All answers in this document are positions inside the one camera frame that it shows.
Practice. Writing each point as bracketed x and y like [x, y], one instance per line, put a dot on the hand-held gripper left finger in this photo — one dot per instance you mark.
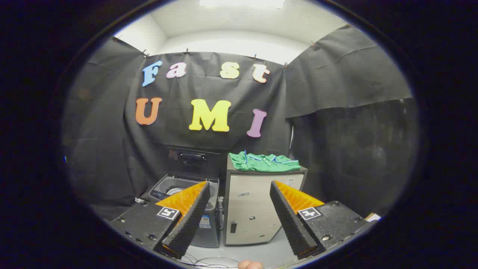
[190, 224]

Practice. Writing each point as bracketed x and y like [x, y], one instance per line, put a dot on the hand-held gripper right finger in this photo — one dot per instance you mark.
[293, 224]

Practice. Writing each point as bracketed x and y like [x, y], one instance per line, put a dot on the grey washing machine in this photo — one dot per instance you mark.
[211, 239]

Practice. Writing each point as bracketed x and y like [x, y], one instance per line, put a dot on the dark washing machine lid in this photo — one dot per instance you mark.
[209, 168]

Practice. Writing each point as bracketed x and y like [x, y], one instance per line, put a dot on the green polo shirt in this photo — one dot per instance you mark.
[261, 164]

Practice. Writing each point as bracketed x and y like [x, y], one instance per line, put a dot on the beige cabinet with dark top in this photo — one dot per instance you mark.
[250, 209]

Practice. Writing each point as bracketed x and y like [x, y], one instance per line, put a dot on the cardboard box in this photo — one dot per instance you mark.
[373, 216]

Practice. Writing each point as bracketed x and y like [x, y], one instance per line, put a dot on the black backdrop cloth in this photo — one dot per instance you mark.
[179, 112]

